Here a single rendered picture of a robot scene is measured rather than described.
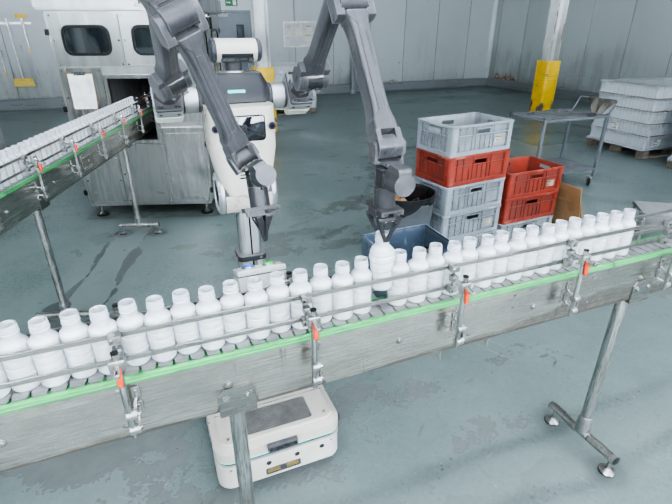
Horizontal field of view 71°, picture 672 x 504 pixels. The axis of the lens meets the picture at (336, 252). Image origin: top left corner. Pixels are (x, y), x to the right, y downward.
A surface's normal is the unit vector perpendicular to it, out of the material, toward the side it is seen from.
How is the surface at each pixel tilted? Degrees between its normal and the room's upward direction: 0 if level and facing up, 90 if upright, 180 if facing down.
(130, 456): 0
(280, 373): 90
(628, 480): 0
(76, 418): 90
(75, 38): 90
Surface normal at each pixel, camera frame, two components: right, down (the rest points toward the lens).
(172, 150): 0.07, 0.43
